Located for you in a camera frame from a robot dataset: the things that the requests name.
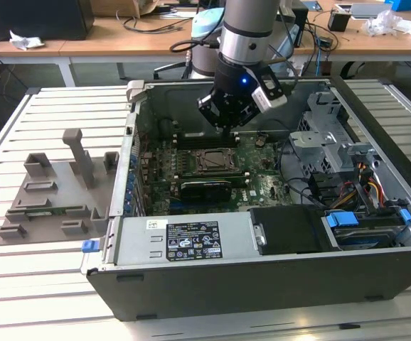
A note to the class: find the crumpled white paper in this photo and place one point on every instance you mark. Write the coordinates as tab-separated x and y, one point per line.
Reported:
27	42

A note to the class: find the blue booklet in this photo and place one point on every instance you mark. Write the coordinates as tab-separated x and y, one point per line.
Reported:
313	4

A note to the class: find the round coin cell battery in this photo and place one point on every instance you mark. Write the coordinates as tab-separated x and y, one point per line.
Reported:
261	142

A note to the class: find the crumpled clear plastic bag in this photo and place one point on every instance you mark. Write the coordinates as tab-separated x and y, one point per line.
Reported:
383	21

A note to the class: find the black fan shroud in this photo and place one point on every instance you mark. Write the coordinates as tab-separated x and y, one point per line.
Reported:
287	231

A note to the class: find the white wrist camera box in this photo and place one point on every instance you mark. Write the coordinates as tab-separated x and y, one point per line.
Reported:
267	101

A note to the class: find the silver power supply unit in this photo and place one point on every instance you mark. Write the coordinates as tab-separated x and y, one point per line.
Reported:
138	234

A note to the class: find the black graphics card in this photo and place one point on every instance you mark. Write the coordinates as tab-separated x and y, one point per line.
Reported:
205	192

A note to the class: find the large black box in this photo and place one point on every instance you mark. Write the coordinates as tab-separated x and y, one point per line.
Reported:
31	17

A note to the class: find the blue expansion slot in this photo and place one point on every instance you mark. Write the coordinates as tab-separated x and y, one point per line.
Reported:
180	206

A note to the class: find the blue case latch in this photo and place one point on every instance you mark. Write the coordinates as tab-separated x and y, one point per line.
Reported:
91	247

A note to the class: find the green motherboard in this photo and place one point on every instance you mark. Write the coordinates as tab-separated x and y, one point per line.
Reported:
262	184

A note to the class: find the white power adapter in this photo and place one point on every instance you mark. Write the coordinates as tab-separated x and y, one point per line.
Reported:
297	69

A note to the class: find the CPU socket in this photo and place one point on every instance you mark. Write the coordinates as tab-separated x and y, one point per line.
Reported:
210	169

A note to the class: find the hard disk in blue carrier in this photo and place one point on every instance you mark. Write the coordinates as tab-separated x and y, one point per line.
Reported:
342	219

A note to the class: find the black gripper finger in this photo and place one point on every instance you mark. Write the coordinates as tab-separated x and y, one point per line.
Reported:
249	115
208	108

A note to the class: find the blue cardboard box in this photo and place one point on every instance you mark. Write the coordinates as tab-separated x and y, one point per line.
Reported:
404	4

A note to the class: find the black RAM slot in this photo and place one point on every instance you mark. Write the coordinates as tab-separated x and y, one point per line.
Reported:
198	136
198	144

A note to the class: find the small black open box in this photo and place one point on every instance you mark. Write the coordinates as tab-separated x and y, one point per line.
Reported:
338	21

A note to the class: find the black round board component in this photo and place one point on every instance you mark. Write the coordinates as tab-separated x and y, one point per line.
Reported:
167	128

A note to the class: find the wooden desk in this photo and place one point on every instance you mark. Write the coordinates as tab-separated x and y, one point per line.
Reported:
88	46

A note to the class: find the silver metal drive cage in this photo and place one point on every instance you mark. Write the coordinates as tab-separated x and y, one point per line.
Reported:
315	142

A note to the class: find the blue plastic clip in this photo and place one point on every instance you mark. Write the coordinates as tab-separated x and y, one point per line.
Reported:
406	215

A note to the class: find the green RAM stick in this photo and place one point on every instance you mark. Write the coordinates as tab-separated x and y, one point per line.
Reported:
58	211

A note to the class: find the black open PC case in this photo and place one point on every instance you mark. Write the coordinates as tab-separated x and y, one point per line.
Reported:
244	291

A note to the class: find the grey parts rack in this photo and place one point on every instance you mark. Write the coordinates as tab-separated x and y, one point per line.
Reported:
70	199

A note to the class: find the small black adapter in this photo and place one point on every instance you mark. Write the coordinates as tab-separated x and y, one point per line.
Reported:
325	42

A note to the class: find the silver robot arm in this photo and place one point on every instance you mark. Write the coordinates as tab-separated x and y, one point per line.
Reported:
248	32

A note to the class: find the black speaker box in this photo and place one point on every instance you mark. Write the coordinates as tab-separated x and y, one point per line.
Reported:
300	32

